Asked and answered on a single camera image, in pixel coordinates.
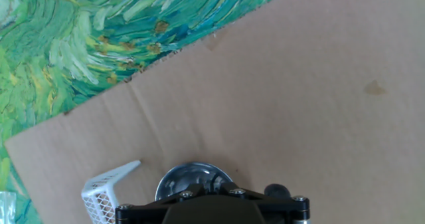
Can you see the white mesh goal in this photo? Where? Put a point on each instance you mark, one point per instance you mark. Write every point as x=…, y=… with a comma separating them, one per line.
x=103, y=190

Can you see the black round dot marker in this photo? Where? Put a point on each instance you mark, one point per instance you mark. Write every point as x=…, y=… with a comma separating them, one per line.
x=277, y=190

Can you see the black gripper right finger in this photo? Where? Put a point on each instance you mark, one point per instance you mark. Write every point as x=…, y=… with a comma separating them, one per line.
x=282, y=204

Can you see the painted landscape tablecloth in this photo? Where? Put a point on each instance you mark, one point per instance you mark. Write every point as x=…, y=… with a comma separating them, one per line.
x=66, y=34

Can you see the brown cardboard sheet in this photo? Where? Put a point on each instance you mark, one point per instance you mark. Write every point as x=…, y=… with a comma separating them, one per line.
x=265, y=101

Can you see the round stainless steel plate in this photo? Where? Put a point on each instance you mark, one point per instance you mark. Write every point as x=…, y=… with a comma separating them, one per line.
x=182, y=177

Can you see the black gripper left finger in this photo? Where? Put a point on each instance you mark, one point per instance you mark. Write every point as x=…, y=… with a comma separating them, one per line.
x=149, y=204

